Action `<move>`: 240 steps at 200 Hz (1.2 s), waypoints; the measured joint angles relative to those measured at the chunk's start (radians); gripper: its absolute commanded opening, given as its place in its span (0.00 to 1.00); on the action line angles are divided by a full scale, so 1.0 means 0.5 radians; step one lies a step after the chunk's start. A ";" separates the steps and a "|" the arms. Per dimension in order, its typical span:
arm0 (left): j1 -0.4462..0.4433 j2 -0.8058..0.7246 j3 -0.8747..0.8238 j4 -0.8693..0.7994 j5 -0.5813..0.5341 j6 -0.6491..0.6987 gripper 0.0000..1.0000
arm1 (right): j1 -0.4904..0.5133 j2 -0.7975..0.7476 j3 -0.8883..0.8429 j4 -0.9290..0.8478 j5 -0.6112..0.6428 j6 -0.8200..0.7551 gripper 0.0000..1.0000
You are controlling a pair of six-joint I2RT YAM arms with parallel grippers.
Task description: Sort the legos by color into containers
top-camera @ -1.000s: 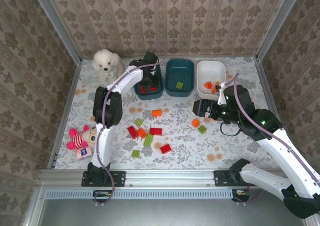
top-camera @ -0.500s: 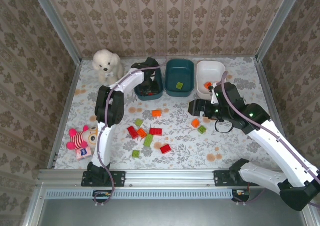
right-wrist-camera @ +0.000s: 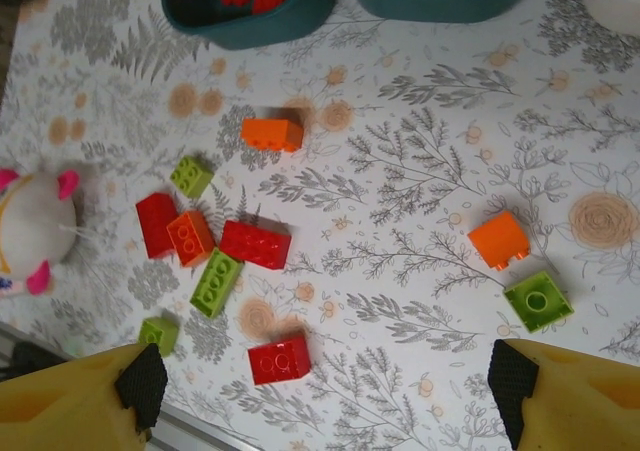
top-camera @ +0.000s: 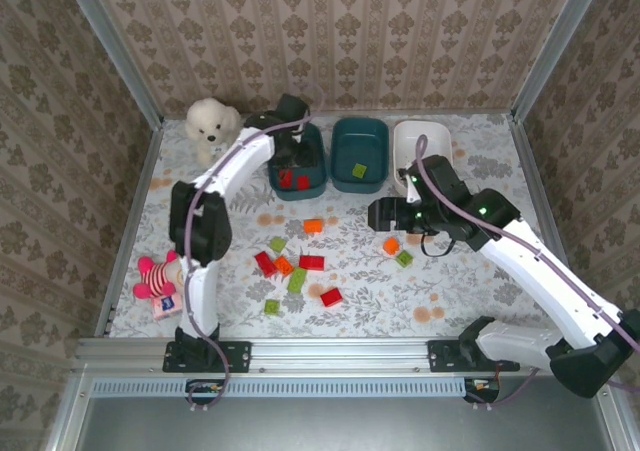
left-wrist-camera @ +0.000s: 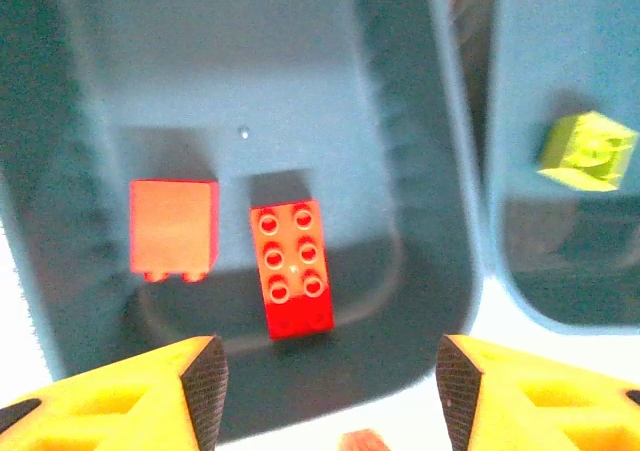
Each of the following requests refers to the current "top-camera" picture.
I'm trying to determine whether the black connector board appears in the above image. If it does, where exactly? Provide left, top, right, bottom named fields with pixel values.
left=186, top=379, right=232, bottom=406
left=463, top=376, right=501, bottom=405

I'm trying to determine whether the aluminum frame post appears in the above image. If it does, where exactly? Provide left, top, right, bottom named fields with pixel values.
left=510, top=0, right=612, bottom=122
left=58, top=0, right=165, bottom=128

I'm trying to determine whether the pink striped plush doll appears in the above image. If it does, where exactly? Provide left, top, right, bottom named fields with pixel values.
left=133, top=249, right=184, bottom=300

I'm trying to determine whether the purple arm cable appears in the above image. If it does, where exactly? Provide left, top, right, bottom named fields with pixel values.
left=414, top=133, right=640, bottom=411
left=182, top=83, right=326, bottom=412

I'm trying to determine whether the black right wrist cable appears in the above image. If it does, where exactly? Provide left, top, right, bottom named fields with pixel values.
left=419, top=231, right=455, bottom=259

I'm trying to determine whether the white plush dog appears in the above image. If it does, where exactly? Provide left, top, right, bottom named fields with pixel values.
left=184, top=97, right=246, bottom=167

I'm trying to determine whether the grey slotted cable duct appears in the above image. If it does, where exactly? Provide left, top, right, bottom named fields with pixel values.
left=91, top=376, right=467, bottom=399

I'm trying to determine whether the long aluminum base rail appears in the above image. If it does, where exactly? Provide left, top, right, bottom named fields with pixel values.
left=73, top=337, right=612, bottom=375

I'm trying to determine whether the dark teal plastic bin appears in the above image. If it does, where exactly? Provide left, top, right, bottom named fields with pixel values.
left=329, top=116, right=390, bottom=195
left=266, top=120, right=329, bottom=202

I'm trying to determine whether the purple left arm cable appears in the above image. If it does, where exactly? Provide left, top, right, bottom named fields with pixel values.
left=182, top=83, right=326, bottom=412

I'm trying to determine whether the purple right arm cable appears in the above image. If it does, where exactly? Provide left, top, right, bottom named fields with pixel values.
left=414, top=133, right=640, bottom=411

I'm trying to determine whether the aluminum side rail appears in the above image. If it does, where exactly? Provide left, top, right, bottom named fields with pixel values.
left=93, top=120, right=165, bottom=340
left=508, top=114, right=592, bottom=336

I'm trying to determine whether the small pink box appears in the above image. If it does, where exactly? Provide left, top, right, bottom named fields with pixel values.
left=152, top=293, right=184, bottom=321

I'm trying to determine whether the long green lego brick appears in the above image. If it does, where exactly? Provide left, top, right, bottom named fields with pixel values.
left=286, top=266, right=309, bottom=294

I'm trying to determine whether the white plastic bin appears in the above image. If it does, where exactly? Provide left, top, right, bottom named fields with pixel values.
left=392, top=120, right=454, bottom=197

